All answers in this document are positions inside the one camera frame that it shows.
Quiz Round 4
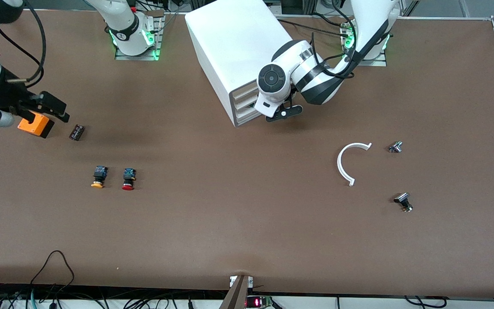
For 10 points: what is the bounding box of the red push button blue body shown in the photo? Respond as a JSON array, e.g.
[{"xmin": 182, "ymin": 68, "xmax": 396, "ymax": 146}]
[{"xmin": 122, "ymin": 168, "xmax": 136, "ymax": 191}]

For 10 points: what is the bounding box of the white plastic drawer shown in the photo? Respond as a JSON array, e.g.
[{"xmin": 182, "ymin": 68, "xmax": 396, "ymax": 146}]
[
  {"xmin": 232, "ymin": 82, "xmax": 259, "ymax": 104},
  {"xmin": 234, "ymin": 107, "xmax": 261, "ymax": 124},
  {"xmin": 233, "ymin": 97, "xmax": 258, "ymax": 114}
]

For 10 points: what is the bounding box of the yellow push button blue body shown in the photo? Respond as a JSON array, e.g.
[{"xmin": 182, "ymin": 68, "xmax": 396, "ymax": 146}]
[{"xmin": 91, "ymin": 166, "xmax": 108, "ymax": 188}]

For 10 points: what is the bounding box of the white drawer cabinet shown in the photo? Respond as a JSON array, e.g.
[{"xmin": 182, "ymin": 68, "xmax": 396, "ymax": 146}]
[{"xmin": 185, "ymin": 0, "xmax": 295, "ymax": 128}]

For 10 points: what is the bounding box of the orange box black base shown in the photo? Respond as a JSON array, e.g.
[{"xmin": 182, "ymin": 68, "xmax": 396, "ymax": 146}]
[{"xmin": 18, "ymin": 112, "xmax": 54, "ymax": 139}]

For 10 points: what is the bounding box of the device with red display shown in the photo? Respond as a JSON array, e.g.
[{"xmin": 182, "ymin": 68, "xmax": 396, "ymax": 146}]
[{"xmin": 246, "ymin": 295, "xmax": 273, "ymax": 309}]

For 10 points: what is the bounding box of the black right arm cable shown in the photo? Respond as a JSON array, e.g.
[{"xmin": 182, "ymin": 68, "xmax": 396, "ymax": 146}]
[{"xmin": 0, "ymin": 0, "xmax": 46, "ymax": 86}]

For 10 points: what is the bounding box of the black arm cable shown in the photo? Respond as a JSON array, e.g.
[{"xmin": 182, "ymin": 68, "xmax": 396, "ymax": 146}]
[
  {"xmin": 310, "ymin": 0, "xmax": 361, "ymax": 80},
  {"xmin": 0, "ymin": 0, "xmax": 46, "ymax": 86}
]

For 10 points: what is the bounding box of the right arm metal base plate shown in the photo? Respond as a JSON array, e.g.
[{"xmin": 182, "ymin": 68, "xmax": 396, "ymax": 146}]
[{"xmin": 115, "ymin": 17, "xmax": 162, "ymax": 61}]

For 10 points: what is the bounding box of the thin black looped cable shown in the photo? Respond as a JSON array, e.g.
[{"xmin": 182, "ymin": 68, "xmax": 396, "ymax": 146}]
[{"xmin": 30, "ymin": 250, "xmax": 75, "ymax": 297}]

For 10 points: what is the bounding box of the brown camera post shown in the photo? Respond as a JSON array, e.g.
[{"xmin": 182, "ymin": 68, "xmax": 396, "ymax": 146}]
[{"xmin": 219, "ymin": 275, "xmax": 254, "ymax": 309}]

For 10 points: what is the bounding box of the black power cable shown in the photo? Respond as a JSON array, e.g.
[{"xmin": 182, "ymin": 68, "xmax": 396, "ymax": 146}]
[{"xmin": 277, "ymin": 13, "xmax": 351, "ymax": 37}]

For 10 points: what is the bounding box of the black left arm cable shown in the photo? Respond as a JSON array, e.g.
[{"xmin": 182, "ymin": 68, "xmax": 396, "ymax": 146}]
[{"xmin": 310, "ymin": 0, "xmax": 361, "ymax": 80}]

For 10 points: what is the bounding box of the white half ring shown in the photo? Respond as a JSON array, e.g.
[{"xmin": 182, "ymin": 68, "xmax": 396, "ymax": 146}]
[{"xmin": 337, "ymin": 142, "xmax": 373, "ymax": 187}]

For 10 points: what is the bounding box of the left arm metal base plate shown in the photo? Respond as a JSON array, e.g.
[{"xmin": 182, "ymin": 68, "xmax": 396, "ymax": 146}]
[{"xmin": 342, "ymin": 24, "xmax": 387, "ymax": 67}]

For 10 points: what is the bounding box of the black silver selector switch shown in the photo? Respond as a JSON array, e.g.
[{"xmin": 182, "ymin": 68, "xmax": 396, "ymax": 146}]
[{"xmin": 394, "ymin": 193, "xmax": 413, "ymax": 212}]

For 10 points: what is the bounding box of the black slack cable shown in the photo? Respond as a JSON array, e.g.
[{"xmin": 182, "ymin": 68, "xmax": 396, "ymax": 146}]
[{"xmin": 405, "ymin": 296, "xmax": 447, "ymax": 308}]

